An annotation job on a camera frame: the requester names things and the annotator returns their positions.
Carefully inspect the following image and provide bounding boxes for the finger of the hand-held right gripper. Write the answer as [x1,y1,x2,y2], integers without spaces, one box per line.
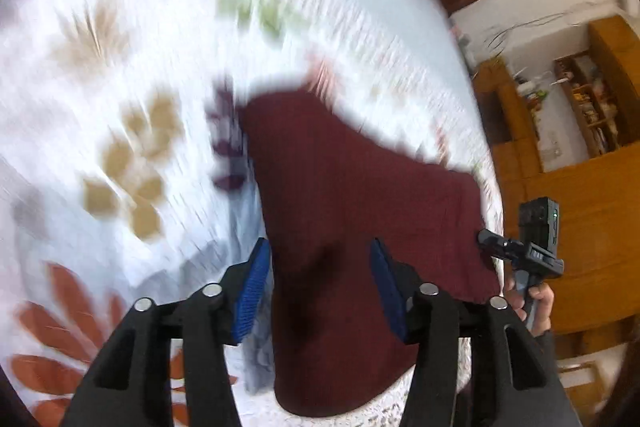
[476,229,523,265]

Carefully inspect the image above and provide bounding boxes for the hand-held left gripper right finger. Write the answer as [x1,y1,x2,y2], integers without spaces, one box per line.
[369,238,556,427]

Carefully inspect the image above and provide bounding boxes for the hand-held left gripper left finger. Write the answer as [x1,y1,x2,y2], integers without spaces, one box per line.
[62,237,273,427]

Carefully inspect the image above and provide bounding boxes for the maroon pants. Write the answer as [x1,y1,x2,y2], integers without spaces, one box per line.
[242,89,503,418]

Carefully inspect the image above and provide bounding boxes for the person's right forearm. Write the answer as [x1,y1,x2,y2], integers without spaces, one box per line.
[531,329,585,427]

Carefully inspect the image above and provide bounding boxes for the person's right hand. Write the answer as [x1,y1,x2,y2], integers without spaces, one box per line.
[504,279,556,339]

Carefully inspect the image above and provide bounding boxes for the wooden cabinet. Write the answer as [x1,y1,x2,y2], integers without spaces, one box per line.
[472,59,546,188]

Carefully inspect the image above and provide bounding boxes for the wooden stool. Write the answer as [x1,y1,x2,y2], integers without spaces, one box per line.
[556,354,617,425]

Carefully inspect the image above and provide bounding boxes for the wooden bookshelf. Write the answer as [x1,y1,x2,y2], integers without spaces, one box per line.
[554,14,640,158]

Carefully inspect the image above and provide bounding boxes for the floral bedsheet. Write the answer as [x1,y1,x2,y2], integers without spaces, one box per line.
[0,0,505,427]

